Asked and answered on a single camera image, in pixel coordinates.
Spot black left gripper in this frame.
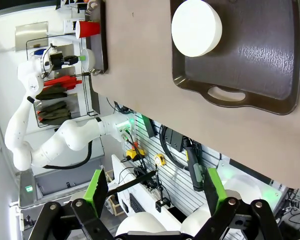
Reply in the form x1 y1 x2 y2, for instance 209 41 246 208
49 53 88 70

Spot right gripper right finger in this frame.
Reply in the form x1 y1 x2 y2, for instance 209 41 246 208
193 167 284 240

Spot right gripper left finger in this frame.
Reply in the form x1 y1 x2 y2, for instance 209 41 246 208
27 169 116 240

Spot white round bowl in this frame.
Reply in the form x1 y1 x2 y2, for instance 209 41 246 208
80 48 98 74
170 0 224 58

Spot red plastic cup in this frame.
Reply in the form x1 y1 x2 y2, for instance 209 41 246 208
75 20 102 40

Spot brown plastic tray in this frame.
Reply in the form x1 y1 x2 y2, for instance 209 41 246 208
170 0 300 117
85 0 109 76

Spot red plastic parts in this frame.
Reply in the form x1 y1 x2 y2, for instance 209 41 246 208
43 75 83 91

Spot black and green hand tool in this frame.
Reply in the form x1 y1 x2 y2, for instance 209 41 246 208
181 136 205 193

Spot grey metal cabinet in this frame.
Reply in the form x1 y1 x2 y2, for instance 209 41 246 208
18 156 104 209

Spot black rod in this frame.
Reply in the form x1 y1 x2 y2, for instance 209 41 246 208
105 170 159 196

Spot grey slatwall panel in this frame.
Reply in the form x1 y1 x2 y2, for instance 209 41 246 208
131 114 231 221

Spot black keyboard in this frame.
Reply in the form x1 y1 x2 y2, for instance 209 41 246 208
128 193 143 214

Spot folded olive green cloth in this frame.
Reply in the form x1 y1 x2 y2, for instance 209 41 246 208
34 84 69 101
36 100 73 126

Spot white desk board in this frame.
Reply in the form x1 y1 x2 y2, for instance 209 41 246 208
110 153 181 226

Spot stainless metal plate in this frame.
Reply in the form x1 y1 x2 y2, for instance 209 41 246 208
14 20 49 53

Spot yellow emergency stop box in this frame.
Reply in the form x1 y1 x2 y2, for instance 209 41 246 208
125 146 146 161

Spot yellow tape measure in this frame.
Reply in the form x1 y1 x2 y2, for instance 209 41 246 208
153 153 167 167

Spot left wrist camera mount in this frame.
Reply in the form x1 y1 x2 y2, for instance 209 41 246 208
48 44 64 56

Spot black wire shelf rack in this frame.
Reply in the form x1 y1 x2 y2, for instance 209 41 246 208
25 37 101 129

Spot white wall socket box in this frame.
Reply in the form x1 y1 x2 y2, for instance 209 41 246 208
62 19 79 35

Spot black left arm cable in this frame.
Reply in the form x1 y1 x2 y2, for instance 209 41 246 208
43 139 94 171

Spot small black camera stand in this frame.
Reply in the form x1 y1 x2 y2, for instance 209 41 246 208
154 184 173 214

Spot coiled black cable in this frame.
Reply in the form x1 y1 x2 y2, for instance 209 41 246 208
159 124 191 173

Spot black wall bracket box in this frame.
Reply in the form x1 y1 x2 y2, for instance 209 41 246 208
164 128 184 153

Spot tangled black floor cables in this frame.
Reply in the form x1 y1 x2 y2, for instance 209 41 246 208
277 189 300 240

